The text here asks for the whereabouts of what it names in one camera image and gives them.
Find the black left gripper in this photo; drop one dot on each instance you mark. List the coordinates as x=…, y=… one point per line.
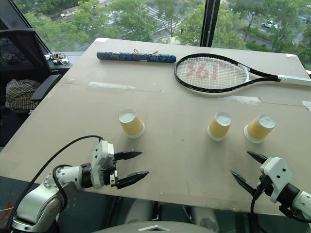
x=111, y=170

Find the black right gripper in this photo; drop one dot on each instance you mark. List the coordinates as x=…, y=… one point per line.
x=264, y=187

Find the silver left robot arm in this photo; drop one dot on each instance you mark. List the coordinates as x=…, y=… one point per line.
x=36, y=201

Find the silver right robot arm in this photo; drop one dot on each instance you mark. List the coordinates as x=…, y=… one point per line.
x=302, y=201

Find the yellow paper cup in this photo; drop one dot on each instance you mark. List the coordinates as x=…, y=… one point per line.
x=258, y=128
x=132, y=125
x=218, y=127

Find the grey robot torso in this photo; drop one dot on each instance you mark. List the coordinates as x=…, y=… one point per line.
x=155, y=229

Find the dark rounded grey shape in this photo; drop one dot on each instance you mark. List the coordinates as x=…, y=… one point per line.
x=205, y=219

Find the wide clear tape strip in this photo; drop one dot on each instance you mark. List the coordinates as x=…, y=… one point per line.
x=243, y=99

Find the long clear tape strip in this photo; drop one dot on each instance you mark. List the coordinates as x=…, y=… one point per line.
x=111, y=85

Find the black and white tennis racket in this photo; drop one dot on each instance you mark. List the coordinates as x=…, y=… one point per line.
x=291, y=79

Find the blue patterned rolled scroll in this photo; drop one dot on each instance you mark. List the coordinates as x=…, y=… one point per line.
x=121, y=56

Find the black office chair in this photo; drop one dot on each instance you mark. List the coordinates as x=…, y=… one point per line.
x=45, y=87

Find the plaid checked cloth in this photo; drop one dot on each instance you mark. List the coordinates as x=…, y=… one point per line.
x=20, y=94

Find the black window mullion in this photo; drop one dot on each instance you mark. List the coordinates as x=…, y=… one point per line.
x=209, y=21

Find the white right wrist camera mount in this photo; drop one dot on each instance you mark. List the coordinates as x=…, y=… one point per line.
x=277, y=174

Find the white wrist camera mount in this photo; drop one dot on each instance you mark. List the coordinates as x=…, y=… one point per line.
x=99, y=155
x=277, y=174

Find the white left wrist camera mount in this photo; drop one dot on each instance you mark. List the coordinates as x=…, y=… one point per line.
x=99, y=155

